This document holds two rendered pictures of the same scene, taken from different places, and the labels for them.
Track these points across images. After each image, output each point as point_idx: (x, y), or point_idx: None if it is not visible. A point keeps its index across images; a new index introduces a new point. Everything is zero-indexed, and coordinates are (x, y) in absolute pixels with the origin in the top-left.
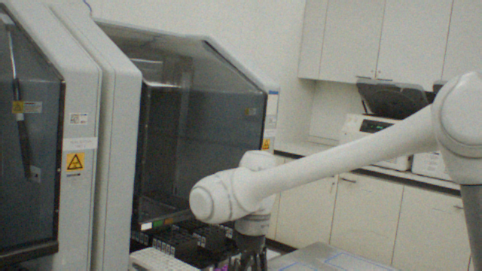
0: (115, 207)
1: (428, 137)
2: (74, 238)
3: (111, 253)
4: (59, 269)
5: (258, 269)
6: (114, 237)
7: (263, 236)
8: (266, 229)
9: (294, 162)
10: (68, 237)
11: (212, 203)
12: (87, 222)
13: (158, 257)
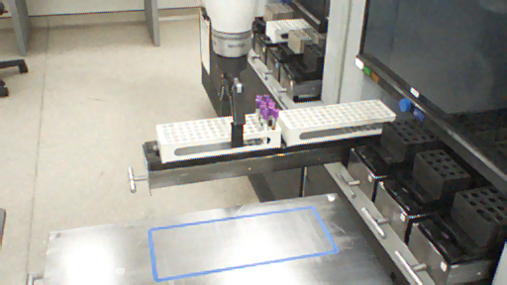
0: (354, 25)
1: None
2: (334, 33)
3: (348, 71)
4: (326, 52)
5: (230, 103)
6: (351, 56)
7: (216, 54)
8: (214, 47)
9: None
10: (331, 28)
11: None
12: (340, 25)
13: (363, 114)
